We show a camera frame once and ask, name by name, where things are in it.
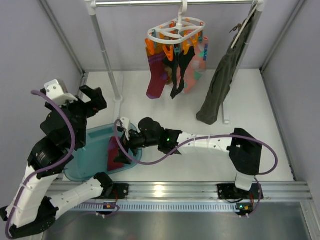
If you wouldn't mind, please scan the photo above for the black sock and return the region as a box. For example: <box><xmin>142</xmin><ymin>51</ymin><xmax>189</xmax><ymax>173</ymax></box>
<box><xmin>176</xmin><ymin>46</ymin><xmax>196</xmax><ymax>95</ymax></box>
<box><xmin>162</xmin><ymin>54</ymin><xmax>179</xmax><ymax>99</ymax></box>

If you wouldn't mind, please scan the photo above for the white clip hanger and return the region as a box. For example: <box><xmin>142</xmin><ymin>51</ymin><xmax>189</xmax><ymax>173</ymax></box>
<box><xmin>146</xmin><ymin>0</ymin><xmax>206</xmax><ymax>46</ymax></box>

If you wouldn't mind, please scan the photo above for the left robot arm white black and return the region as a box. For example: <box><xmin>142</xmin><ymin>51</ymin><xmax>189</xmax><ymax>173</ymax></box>
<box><xmin>0</xmin><ymin>83</ymin><xmax>114</xmax><ymax>240</ymax></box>

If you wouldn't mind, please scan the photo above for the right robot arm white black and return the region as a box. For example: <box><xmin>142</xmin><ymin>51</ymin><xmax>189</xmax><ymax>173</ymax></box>
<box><xmin>113</xmin><ymin>117</ymin><xmax>263</xmax><ymax>192</ymax></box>

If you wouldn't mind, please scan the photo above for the white garment hanger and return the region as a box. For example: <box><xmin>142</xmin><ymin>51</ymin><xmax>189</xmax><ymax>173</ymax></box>
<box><xmin>230</xmin><ymin>4</ymin><xmax>258</xmax><ymax>49</ymax></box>

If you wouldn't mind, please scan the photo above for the teal plastic basin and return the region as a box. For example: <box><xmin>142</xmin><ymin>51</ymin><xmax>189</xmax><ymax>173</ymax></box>
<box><xmin>63</xmin><ymin>123</ymin><xmax>137</xmax><ymax>182</ymax></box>

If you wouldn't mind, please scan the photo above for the maroon purple orange hanging sock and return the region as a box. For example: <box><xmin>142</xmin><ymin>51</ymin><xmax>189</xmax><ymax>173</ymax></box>
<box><xmin>145</xmin><ymin>38</ymin><xmax>168</xmax><ymax>100</ymax></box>

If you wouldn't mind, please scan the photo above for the beige argyle sock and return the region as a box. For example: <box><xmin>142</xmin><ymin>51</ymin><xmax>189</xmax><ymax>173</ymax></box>
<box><xmin>163</xmin><ymin>62</ymin><xmax>174</xmax><ymax>85</ymax></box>

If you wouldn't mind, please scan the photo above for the orange clothes peg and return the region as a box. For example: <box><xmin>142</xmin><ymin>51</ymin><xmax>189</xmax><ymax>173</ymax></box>
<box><xmin>162</xmin><ymin>45</ymin><xmax>174</xmax><ymax>62</ymax></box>

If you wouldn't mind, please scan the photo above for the pink patterned sock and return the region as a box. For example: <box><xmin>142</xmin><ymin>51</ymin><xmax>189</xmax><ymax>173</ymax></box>
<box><xmin>183</xmin><ymin>36</ymin><xmax>209</xmax><ymax>94</ymax></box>

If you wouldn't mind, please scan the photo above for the olive green hanging garment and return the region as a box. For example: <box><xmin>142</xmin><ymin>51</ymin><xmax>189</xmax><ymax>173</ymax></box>
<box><xmin>196</xmin><ymin>11</ymin><xmax>257</xmax><ymax>125</ymax></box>

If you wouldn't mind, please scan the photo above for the teal clothes peg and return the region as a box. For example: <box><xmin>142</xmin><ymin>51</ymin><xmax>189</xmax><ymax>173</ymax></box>
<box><xmin>173</xmin><ymin>47</ymin><xmax>181</xmax><ymax>57</ymax></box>

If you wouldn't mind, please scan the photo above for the silver clothes rack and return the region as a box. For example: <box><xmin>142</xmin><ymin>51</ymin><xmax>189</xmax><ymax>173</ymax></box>
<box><xmin>83</xmin><ymin>0</ymin><xmax>266</xmax><ymax>125</ymax></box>

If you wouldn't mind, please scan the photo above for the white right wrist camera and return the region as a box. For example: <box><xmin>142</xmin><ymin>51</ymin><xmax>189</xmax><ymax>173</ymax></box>
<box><xmin>116</xmin><ymin>117</ymin><xmax>131</xmax><ymax>140</ymax></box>

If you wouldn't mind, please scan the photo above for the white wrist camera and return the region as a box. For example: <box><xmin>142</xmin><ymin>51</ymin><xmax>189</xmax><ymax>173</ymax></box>
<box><xmin>44</xmin><ymin>79</ymin><xmax>78</xmax><ymax>106</ymax></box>
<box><xmin>116</xmin><ymin>117</ymin><xmax>131</xmax><ymax>140</ymax></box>

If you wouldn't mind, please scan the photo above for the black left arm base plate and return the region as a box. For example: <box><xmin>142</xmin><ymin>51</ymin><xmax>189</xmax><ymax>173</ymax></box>
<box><xmin>99</xmin><ymin>183</ymin><xmax>130</xmax><ymax>200</ymax></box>

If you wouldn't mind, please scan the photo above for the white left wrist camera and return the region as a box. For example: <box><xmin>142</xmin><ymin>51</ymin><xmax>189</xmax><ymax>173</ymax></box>
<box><xmin>44</xmin><ymin>79</ymin><xmax>78</xmax><ymax>106</ymax></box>

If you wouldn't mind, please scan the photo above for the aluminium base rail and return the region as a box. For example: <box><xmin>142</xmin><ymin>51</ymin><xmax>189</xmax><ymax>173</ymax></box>
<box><xmin>47</xmin><ymin>181</ymin><xmax>313</xmax><ymax>203</ymax></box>

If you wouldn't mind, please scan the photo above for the grey slotted cable duct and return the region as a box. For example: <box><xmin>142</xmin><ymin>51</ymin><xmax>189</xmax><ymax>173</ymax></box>
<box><xmin>67</xmin><ymin>201</ymin><xmax>251</xmax><ymax>213</ymax></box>

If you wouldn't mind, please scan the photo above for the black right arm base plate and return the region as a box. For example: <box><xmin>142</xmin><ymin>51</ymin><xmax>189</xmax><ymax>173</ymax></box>
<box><xmin>217</xmin><ymin>183</ymin><xmax>264</xmax><ymax>200</ymax></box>

